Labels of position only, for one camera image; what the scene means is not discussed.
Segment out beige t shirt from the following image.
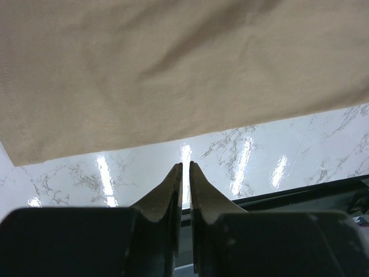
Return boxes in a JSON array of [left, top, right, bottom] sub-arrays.
[[1, 1, 368, 166]]

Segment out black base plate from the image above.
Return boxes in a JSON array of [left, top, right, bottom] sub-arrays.
[[176, 177, 368, 276]]

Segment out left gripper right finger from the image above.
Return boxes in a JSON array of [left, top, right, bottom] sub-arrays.
[[189, 161, 247, 274]]

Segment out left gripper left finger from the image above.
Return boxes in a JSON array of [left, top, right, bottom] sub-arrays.
[[129, 163, 183, 276]]

